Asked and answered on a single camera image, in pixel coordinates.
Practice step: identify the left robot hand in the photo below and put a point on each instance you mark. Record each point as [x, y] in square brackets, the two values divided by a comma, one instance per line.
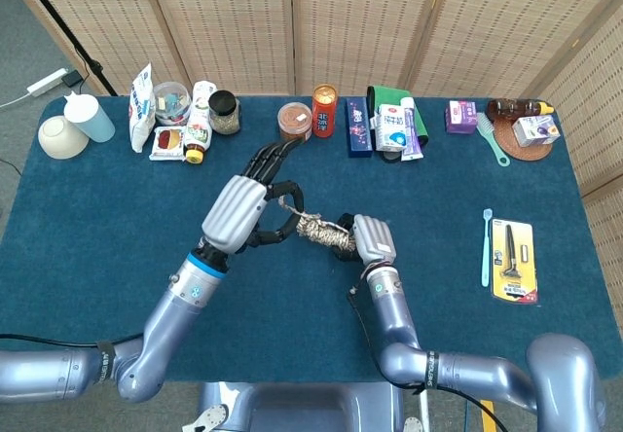
[233, 213]

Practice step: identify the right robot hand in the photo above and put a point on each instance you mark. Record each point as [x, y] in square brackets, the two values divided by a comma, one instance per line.
[372, 240]

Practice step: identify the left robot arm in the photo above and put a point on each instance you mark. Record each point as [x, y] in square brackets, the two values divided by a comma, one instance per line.
[170, 325]

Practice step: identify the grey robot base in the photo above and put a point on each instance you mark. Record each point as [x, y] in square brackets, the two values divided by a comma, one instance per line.
[302, 407]

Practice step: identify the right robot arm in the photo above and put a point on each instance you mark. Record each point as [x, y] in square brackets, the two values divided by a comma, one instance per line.
[394, 315]

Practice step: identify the light blue toothbrush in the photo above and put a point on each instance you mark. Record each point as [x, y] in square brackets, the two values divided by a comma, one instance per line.
[486, 247]

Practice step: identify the white bottle yellow cap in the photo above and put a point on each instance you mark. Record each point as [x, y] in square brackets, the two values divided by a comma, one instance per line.
[198, 125]

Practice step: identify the red yellow snack packet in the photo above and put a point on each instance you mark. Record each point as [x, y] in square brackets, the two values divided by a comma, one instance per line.
[168, 142]

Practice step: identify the glass jar black lid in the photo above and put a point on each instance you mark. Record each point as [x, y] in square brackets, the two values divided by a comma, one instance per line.
[225, 113]

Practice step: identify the blue table cloth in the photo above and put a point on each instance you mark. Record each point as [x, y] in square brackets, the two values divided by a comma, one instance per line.
[272, 315]

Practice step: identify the clear tub rubber bands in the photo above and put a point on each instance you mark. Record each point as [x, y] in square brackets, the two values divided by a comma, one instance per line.
[294, 120]

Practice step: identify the dark blue box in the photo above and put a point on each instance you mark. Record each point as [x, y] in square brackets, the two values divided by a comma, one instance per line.
[358, 128]

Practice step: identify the white blue milk carton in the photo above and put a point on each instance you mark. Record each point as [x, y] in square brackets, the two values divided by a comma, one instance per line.
[389, 128]

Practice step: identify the white purple toothpaste tube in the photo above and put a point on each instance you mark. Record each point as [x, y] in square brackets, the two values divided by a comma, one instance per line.
[412, 133]

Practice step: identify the clear tub with clips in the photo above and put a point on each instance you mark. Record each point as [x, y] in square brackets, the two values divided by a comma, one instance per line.
[171, 103]

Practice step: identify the orange soda can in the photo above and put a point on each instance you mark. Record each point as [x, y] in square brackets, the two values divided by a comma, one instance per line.
[324, 113]

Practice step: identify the white plastic snack bag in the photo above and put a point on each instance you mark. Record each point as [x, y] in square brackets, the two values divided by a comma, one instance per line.
[141, 111]

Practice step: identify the razor in yellow package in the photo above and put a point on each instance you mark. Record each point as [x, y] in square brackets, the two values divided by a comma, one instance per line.
[516, 262]

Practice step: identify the green pouch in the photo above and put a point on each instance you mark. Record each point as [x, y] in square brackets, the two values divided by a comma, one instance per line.
[384, 94]

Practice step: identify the purple box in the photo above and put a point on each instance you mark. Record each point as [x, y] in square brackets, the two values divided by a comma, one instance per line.
[460, 117]

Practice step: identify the green scrubbing brush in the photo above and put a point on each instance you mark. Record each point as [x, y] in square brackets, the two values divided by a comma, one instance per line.
[489, 135]

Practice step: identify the brown woven coaster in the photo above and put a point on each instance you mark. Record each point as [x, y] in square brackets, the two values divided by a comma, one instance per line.
[511, 147]

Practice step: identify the light blue plastic cup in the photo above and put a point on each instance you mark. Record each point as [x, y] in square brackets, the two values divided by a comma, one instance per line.
[92, 118]

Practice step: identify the cream bowl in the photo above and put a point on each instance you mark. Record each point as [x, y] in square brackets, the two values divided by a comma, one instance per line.
[61, 137]

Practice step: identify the amber liquid bottle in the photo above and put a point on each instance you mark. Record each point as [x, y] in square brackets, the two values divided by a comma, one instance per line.
[513, 108]

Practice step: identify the small purple white carton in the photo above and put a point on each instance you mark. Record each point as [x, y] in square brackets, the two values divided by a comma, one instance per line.
[535, 130]

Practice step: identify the black power adapter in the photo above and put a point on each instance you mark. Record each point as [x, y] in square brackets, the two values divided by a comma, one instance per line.
[72, 79]

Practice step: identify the bamboo folding screen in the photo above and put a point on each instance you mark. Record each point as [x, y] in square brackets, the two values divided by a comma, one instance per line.
[350, 23]

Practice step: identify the white power strip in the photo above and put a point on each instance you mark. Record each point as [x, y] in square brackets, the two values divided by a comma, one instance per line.
[46, 82]

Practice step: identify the black tripod stand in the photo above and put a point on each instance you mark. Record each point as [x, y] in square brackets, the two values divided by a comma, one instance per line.
[58, 18]

